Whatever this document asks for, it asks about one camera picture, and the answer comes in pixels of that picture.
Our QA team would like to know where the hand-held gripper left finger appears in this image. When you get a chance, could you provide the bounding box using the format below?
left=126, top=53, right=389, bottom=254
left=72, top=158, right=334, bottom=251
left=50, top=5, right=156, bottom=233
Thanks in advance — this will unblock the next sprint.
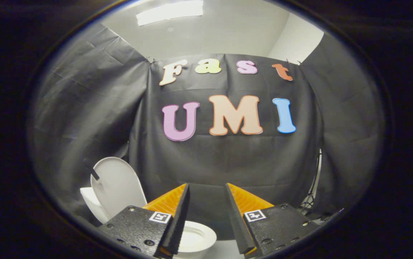
left=96, top=183, right=191, bottom=259

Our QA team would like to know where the black tripod stand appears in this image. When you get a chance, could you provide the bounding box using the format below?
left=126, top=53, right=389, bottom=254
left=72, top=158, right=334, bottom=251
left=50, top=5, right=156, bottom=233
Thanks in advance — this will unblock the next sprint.
left=299, top=149, right=323, bottom=213

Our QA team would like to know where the ceiling light panel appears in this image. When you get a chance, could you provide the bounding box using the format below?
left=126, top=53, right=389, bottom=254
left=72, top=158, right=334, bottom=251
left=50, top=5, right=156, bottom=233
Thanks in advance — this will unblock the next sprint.
left=136, top=0, right=205, bottom=27

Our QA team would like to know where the white toilet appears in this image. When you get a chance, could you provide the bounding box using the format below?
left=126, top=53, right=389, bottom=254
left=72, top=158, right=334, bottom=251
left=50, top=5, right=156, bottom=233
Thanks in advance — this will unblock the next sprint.
left=80, top=187, right=217, bottom=259

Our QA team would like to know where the black backdrop cloth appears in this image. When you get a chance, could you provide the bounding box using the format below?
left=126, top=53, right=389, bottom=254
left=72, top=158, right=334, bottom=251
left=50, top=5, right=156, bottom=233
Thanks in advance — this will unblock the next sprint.
left=28, top=23, right=387, bottom=241

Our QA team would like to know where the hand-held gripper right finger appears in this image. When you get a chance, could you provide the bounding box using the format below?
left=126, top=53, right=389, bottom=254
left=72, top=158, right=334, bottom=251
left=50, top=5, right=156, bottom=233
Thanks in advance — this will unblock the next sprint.
left=224, top=183, right=319, bottom=259

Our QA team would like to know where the white toilet lid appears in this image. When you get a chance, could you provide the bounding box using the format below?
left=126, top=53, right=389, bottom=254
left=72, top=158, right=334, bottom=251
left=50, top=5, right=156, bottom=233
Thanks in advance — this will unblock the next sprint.
left=83, top=157, right=148, bottom=220

